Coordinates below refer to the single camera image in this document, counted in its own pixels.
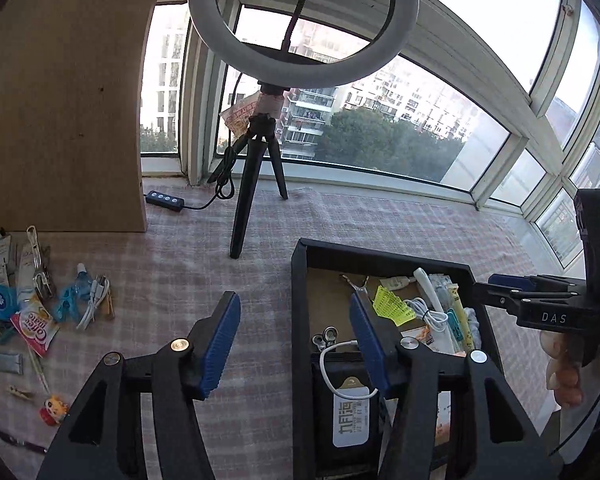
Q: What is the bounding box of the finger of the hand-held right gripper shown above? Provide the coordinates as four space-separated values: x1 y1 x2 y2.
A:
472 283 583 313
488 272 586 292

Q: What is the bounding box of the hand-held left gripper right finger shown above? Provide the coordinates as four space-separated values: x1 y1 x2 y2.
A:
349 292 561 480

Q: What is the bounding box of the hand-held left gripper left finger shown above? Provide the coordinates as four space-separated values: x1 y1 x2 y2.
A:
36 290 243 480

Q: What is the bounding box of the black storage box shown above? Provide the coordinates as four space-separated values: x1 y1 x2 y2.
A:
290 237 506 480

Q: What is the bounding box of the white charging cable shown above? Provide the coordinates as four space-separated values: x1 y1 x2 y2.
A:
76 274 109 331
405 297 451 357

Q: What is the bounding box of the red white creamer sachet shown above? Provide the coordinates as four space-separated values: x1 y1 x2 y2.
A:
10 304 61 359

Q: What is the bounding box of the person's right hand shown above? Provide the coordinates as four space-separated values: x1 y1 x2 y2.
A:
547 331 600 408

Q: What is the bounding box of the yellow white stick packet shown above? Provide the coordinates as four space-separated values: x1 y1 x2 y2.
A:
447 282 476 352

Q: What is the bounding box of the yellow plastic shuttlecock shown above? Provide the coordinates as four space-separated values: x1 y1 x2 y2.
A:
372 285 417 327

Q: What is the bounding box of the orange printed packet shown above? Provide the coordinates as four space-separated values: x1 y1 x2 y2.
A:
401 325 434 347

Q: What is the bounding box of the light blue clothespin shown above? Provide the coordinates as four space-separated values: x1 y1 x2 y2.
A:
445 310 464 341

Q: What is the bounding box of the silver metal clip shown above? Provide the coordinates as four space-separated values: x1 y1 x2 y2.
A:
26 225 57 302
339 272 372 307

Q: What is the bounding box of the small beige sachet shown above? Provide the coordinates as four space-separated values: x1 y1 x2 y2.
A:
380 276 421 292

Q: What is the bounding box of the black power bank white label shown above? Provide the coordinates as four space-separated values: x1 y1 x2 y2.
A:
311 351 382 467

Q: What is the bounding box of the black tripod stand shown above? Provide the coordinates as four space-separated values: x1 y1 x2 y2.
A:
207 82 290 260

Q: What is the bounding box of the small blue bottle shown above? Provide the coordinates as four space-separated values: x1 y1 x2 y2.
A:
72 263 94 292

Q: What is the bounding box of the small orange toy figure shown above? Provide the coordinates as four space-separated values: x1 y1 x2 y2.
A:
39 395 71 427

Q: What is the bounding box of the clear plastic stick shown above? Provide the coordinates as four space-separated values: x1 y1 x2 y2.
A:
27 347 51 394

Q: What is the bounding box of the green tree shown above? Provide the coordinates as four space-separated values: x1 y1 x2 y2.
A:
324 106 467 184

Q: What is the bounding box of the small dark knife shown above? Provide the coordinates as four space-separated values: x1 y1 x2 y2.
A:
0 428 49 456

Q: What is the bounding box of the orange white paper tag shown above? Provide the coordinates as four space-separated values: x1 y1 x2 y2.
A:
220 94 259 137

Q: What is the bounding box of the apartment building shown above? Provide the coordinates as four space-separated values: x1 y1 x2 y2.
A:
279 86 339 162

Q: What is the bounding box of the wooden board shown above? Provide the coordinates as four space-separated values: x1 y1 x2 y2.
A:
0 0 179 234

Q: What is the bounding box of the short white cable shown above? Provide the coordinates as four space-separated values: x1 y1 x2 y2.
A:
319 340 382 402

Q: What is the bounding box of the white curved plastic handle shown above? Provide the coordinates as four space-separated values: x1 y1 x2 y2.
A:
412 267 462 356

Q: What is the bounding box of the black cable with controller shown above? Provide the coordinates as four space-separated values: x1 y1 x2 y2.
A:
145 72 246 212

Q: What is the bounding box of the white window frame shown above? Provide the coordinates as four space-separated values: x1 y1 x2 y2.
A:
140 0 600 273

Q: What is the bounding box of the white ring light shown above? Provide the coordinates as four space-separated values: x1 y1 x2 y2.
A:
187 0 420 86

